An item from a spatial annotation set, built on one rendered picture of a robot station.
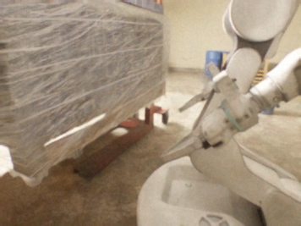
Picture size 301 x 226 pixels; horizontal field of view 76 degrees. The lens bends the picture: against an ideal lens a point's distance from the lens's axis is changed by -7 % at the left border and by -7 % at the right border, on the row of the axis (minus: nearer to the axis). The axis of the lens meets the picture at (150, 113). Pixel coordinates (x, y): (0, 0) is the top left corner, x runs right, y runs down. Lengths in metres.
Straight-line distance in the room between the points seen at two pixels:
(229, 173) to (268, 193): 0.14
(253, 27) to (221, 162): 0.39
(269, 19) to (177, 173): 0.69
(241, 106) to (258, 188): 0.35
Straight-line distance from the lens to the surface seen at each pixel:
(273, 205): 0.77
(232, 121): 0.46
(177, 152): 0.49
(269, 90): 0.47
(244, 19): 0.60
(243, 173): 0.70
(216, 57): 8.21
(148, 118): 2.18
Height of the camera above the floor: 0.85
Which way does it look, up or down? 17 degrees down
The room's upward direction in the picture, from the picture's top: 1 degrees clockwise
